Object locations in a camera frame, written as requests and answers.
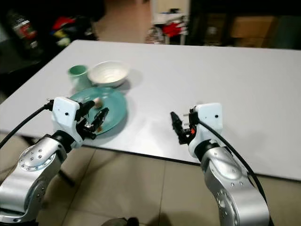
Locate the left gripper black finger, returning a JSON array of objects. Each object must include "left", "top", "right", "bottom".
[
  {"left": 80, "top": 98, "right": 103, "bottom": 118},
  {"left": 92, "top": 107, "right": 110, "bottom": 134}
]

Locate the teal ceramic plate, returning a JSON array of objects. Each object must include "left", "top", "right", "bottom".
[{"left": 68, "top": 86, "right": 128, "bottom": 135}]

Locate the green ceramic mug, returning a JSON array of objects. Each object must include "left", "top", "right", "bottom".
[{"left": 67, "top": 65, "right": 91, "bottom": 92}]

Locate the white ceramic bowl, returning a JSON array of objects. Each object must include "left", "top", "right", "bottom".
[{"left": 87, "top": 61, "right": 130, "bottom": 88}]

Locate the white table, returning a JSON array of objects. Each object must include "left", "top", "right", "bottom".
[{"left": 0, "top": 40, "right": 301, "bottom": 182}]

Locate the red and black bag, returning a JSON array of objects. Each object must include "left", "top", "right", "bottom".
[{"left": 52, "top": 16, "right": 95, "bottom": 48}]

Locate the red cloth item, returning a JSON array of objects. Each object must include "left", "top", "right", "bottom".
[{"left": 162, "top": 21, "right": 186, "bottom": 37}]

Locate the dark robot foot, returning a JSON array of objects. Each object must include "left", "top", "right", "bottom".
[{"left": 101, "top": 217, "right": 139, "bottom": 226}]

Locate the dark bottle with label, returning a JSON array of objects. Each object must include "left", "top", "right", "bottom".
[{"left": 7, "top": 9, "right": 40, "bottom": 52}]

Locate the brown cardboard box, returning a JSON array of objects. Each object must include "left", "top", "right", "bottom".
[{"left": 230, "top": 16, "right": 277, "bottom": 38}]

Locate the white cabinet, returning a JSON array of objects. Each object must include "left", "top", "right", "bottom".
[{"left": 150, "top": 0, "right": 191, "bottom": 45}]

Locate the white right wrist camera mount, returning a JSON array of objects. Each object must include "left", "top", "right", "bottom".
[{"left": 188, "top": 103, "right": 222, "bottom": 158}]

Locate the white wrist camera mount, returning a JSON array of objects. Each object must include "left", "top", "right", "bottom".
[
  {"left": 188, "top": 103, "right": 222, "bottom": 158},
  {"left": 52, "top": 97, "right": 81, "bottom": 138}
]

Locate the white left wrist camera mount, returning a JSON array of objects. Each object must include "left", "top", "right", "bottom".
[{"left": 52, "top": 97, "right": 81, "bottom": 138}]

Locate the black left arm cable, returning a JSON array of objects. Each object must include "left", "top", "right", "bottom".
[{"left": 0, "top": 100, "right": 55, "bottom": 147}]

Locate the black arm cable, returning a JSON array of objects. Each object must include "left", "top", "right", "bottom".
[
  {"left": 197, "top": 119, "right": 272, "bottom": 224},
  {"left": 0, "top": 100, "right": 55, "bottom": 147}
]

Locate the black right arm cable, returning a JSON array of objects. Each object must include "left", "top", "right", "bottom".
[{"left": 197, "top": 119, "right": 272, "bottom": 224}]

